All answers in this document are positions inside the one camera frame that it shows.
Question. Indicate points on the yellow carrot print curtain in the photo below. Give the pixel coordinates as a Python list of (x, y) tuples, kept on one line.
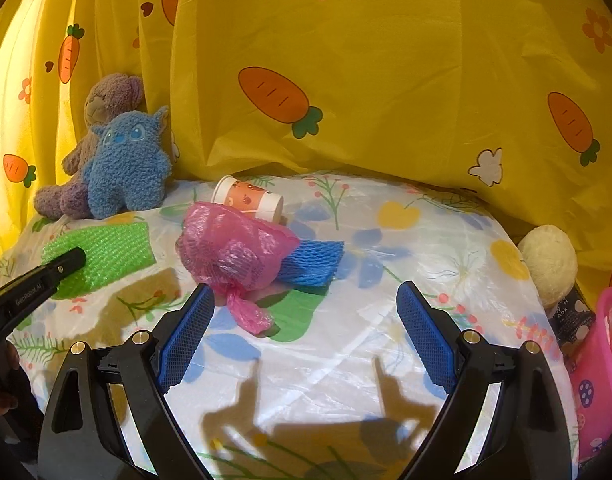
[(385, 60)]

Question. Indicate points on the floral plastic table cover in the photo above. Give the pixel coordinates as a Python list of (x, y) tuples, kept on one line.
[(361, 360)]

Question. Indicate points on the pink plastic bag with net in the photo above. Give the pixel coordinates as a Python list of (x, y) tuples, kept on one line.
[(221, 240)]

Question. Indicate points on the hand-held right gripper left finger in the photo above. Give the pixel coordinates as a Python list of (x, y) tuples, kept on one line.
[(186, 340)]

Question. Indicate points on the person's left hand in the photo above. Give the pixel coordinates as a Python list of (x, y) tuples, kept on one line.
[(1, 390)]

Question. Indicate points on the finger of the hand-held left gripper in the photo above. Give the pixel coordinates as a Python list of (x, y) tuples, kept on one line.
[(61, 266)]

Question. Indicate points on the blue plush monster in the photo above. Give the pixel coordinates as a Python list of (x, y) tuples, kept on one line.
[(126, 170)]

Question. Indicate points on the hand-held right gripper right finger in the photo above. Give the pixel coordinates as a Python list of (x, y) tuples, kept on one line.
[(425, 340)]

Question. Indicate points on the blue foam net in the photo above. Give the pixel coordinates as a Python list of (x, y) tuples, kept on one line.
[(311, 260)]

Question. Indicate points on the black box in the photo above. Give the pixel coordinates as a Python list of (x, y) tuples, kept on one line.
[(570, 320)]

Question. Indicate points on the white orange paper cup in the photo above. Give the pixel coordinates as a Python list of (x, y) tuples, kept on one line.
[(246, 197)]

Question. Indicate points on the cream plush toy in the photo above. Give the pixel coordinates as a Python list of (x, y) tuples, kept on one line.
[(548, 260)]

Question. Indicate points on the pink plastic basket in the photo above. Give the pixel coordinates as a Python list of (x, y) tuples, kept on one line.
[(595, 370)]

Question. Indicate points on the green foam net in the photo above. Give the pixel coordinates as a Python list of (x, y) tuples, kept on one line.
[(116, 250)]

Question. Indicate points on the brown teddy bear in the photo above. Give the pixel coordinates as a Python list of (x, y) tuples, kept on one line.
[(111, 95)]

